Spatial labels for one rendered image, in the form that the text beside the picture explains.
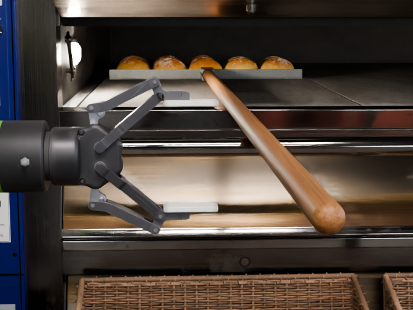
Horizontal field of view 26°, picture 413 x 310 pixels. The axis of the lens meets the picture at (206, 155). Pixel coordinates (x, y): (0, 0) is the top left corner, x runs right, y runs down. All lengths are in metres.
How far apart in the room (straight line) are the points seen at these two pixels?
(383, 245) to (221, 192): 0.35
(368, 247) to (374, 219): 0.06
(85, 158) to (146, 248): 0.68
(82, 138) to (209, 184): 0.67
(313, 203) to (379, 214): 1.03
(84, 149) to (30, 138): 0.07
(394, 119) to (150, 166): 0.49
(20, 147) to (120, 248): 0.72
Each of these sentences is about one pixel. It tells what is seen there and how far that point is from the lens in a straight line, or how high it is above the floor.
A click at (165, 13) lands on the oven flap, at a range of 1.75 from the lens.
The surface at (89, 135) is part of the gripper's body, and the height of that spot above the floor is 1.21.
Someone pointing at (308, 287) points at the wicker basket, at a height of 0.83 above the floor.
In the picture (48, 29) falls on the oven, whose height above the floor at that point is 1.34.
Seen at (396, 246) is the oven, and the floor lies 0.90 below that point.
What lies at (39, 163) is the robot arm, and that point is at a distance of 1.12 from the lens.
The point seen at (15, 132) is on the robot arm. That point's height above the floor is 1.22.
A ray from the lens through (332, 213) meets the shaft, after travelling 0.78.
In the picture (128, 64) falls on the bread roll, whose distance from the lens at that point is 2.56.
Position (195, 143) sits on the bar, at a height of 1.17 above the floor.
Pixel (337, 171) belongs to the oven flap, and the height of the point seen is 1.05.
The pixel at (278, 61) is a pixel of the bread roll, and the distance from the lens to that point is 2.59.
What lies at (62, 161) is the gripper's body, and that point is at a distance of 1.12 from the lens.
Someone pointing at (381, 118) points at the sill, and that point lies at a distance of 1.80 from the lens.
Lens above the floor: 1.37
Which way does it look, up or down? 9 degrees down
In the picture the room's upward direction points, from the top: straight up
